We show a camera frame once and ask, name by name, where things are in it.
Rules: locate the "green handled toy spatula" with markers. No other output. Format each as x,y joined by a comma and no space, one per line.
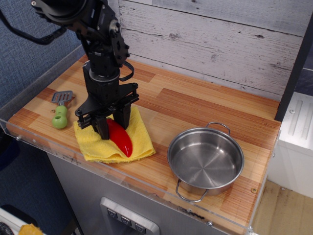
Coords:
61,98

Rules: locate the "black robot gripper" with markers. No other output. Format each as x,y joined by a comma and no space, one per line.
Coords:
106,97

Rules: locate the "yellow folded towel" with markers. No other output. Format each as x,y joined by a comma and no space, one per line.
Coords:
95,149

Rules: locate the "red toy chili pepper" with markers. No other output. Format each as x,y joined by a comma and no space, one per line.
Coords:
120,137

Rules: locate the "steel pot with handles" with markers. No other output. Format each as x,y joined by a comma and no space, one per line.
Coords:
205,161

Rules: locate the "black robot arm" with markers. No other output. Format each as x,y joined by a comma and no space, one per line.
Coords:
98,29

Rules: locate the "white ribbed appliance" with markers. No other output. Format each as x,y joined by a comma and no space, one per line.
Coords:
291,165

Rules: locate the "yellow cloth bottom corner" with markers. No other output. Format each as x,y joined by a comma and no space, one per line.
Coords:
30,229

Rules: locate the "silver toy fridge cabinet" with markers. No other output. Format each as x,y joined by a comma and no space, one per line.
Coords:
84,190

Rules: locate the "silver dispenser button panel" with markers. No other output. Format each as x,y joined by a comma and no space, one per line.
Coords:
123,221

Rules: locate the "black vertical post right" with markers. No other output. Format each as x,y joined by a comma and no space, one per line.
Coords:
296,71

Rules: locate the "clear acrylic table guard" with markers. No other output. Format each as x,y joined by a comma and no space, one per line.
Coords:
169,103

